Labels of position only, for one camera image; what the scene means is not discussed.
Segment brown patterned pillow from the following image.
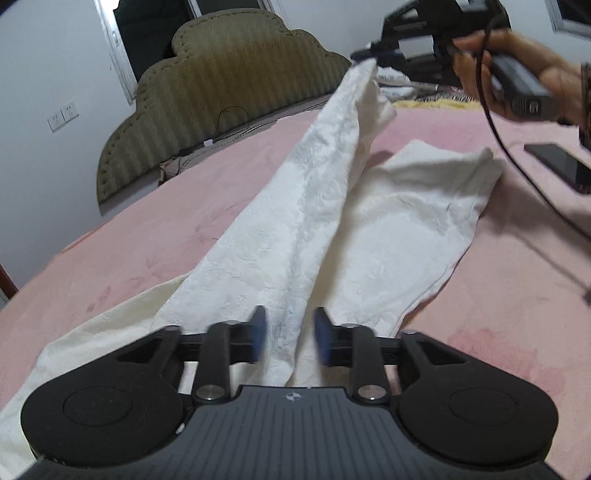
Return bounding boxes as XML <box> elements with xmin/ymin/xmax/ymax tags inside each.
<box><xmin>159</xmin><ymin>156</ymin><xmax>186</xmax><ymax>186</ymax></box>

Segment yellow fringed blanket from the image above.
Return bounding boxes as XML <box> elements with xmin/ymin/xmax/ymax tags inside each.
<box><xmin>392</xmin><ymin>93</ymin><xmax>481</xmax><ymax>112</ymax></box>

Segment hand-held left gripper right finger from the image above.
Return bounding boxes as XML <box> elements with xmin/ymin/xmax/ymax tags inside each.
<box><xmin>313</xmin><ymin>307</ymin><xmax>467</xmax><ymax>402</ymax></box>

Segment pink floral blanket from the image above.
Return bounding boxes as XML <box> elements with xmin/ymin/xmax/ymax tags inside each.
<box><xmin>0</xmin><ymin>99</ymin><xmax>591</xmax><ymax>480</ymax></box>

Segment white patterned bedding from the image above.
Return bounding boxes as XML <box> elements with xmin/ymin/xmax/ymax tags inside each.
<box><xmin>374</xmin><ymin>65</ymin><xmax>439</xmax><ymax>100</ymax></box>

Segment small white-framed window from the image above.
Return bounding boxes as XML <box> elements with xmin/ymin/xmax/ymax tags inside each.
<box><xmin>545</xmin><ymin>0</ymin><xmax>591</xmax><ymax>34</ymax></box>

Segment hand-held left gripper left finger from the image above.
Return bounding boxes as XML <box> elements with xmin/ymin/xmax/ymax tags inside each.
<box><xmin>113</xmin><ymin>305</ymin><xmax>269</xmax><ymax>406</ymax></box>

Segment brown wooden door frame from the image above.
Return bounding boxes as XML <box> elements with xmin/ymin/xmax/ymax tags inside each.
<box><xmin>0</xmin><ymin>264</ymin><xmax>19</xmax><ymax>305</ymax></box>

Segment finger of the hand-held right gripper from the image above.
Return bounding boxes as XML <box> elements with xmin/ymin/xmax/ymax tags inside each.
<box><xmin>351</xmin><ymin>2</ymin><xmax>435</xmax><ymax>59</ymax></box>
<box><xmin>369</xmin><ymin>54</ymin><xmax>462</xmax><ymax>86</ymax></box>

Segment olive padded headboard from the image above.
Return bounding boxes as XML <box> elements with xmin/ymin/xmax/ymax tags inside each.
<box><xmin>96</xmin><ymin>9</ymin><xmax>354</xmax><ymax>206</ymax></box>

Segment thin black charging cable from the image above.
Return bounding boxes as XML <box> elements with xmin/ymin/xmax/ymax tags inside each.
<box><xmin>178</xmin><ymin>105</ymin><xmax>282</xmax><ymax>158</ymax></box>

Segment person's right hand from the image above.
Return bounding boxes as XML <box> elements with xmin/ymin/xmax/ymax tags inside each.
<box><xmin>450</xmin><ymin>28</ymin><xmax>585</xmax><ymax>126</ymax></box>

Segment black smartphone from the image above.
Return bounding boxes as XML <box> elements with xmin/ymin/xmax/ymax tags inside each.
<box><xmin>524</xmin><ymin>143</ymin><xmax>591</xmax><ymax>195</ymax></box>

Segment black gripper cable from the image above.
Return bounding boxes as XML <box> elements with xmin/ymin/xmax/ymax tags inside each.
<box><xmin>475</xmin><ymin>28</ymin><xmax>591</xmax><ymax>241</ymax></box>

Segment white pants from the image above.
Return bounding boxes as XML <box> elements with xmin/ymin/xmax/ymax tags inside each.
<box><xmin>0</xmin><ymin>60</ymin><xmax>504</xmax><ymax>476</ymax></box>

